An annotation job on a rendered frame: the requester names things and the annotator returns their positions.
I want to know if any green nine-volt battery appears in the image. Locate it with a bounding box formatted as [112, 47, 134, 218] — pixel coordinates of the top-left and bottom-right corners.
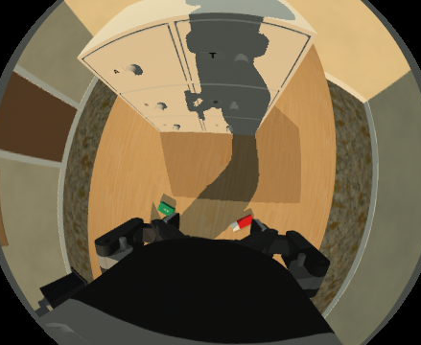
[157, 201, 175, 216]

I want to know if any white chest of drawers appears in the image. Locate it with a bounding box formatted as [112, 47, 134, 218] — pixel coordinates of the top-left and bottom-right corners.
[77, 0, 317, 136]

